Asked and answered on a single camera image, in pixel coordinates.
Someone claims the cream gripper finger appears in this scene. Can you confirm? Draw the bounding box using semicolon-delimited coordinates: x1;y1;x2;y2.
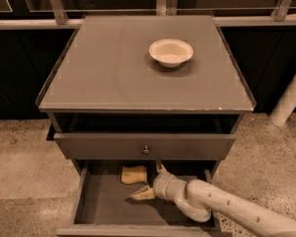
130;185;156;200
156;160;167;174

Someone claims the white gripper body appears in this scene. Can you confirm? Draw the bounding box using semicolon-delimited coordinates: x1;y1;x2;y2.
153;172;187;201

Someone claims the yellow sponge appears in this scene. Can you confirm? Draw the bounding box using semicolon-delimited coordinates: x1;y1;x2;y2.
121;166;147;185

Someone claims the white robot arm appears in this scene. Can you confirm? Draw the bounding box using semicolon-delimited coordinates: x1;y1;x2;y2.
130;160;296;237

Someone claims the round metal drawer knob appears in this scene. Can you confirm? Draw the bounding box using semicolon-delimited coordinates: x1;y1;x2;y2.
142;145;150;155

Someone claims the grey open middle drawer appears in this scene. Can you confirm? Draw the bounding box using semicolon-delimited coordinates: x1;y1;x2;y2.
56;165;233;237

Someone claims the grey drawer cabinet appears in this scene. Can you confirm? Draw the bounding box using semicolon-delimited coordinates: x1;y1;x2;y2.
37;16;256;172

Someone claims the grey top drawer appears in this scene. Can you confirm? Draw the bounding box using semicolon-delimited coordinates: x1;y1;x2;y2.
54;133;235;160

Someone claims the white bowl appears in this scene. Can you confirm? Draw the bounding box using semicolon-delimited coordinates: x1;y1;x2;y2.
149;39;193;68

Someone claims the white cylindrical post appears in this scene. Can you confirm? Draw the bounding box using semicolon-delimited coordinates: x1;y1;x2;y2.
269;74;296;126

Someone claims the metal window railing frame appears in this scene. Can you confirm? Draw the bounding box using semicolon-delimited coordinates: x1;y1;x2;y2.
0;0;296;30

